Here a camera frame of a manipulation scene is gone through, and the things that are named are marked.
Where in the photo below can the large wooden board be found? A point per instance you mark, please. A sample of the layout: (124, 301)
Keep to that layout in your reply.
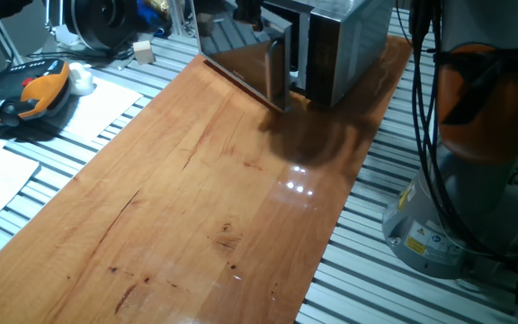
(173, 189)

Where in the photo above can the black round reel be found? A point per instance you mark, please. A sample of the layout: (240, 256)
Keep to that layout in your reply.
(101, 20)

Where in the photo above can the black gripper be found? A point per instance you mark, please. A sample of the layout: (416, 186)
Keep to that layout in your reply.
(246, 10)

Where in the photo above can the small white plastic object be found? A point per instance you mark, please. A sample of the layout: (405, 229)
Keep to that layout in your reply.
(81, 78)

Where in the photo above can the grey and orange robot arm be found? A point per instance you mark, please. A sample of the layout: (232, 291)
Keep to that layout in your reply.
(479, 112)

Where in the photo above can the blue object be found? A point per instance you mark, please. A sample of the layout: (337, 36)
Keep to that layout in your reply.
(151, 15)

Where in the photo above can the small wooden block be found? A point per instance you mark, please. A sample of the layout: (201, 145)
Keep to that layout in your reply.
(144, 51)

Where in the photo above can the orange and black teach pendant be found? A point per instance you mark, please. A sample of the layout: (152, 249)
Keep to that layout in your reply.
(25, 90)

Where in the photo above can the silver microwave oven body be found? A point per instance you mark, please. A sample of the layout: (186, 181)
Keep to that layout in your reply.
(344, 49)

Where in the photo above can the dark glass microwave door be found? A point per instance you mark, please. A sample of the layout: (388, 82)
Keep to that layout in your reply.
(241, 63)

